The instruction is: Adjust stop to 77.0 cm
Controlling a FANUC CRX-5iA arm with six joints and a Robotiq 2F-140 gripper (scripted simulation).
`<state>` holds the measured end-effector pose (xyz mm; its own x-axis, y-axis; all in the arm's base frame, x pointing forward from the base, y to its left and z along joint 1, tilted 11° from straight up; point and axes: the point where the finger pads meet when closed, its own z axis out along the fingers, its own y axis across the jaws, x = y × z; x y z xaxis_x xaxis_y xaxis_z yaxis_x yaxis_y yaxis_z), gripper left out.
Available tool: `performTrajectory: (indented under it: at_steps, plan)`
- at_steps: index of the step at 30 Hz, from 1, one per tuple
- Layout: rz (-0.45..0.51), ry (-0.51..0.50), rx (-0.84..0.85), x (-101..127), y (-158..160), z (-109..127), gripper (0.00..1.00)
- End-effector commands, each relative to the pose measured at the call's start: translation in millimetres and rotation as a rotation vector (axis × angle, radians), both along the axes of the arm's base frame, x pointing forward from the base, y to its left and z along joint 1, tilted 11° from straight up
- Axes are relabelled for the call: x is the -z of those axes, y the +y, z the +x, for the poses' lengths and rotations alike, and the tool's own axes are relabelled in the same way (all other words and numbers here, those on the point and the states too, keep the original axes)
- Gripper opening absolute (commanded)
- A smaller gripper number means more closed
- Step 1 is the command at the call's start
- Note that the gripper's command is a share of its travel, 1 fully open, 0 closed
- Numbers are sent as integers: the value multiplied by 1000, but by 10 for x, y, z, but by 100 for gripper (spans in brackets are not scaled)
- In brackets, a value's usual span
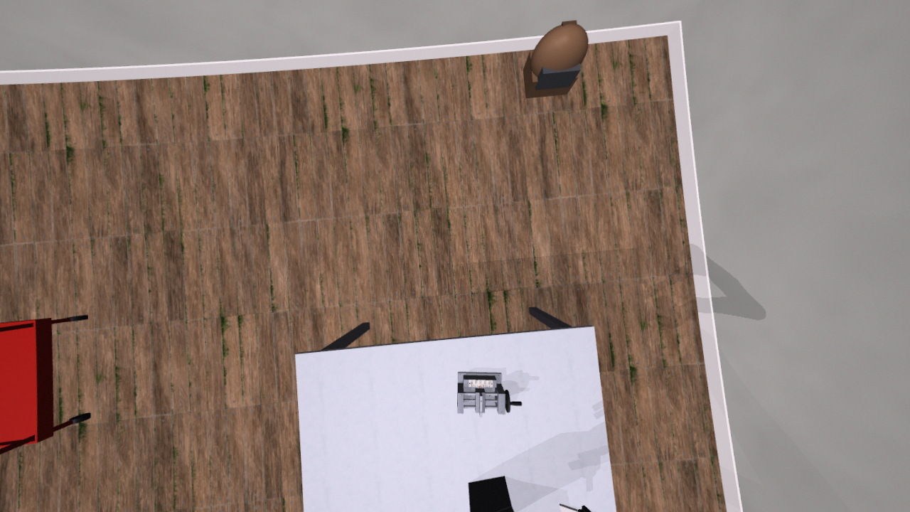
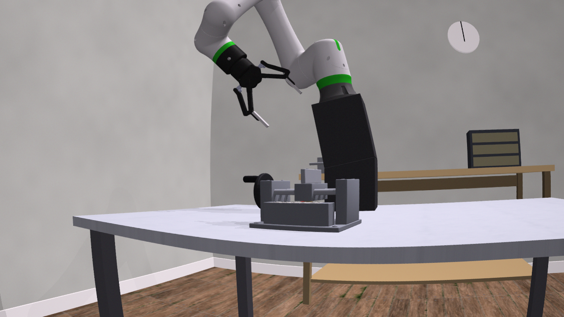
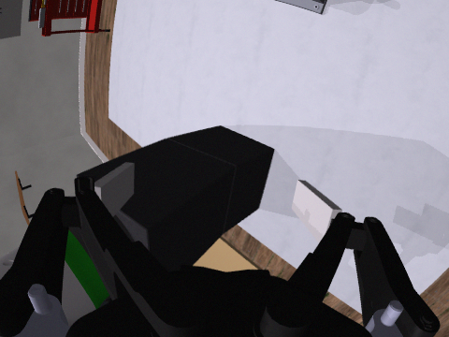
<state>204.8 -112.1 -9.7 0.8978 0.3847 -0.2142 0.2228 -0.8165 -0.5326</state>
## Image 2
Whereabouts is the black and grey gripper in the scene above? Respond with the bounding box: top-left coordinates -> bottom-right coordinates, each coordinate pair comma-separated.
230,58 -> 302,128

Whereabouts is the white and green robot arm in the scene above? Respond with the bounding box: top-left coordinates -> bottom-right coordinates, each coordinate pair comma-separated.
194,0 -> 356,103

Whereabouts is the grey bench vise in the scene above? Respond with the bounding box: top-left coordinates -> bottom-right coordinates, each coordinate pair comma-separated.
243,169 -> 362,232

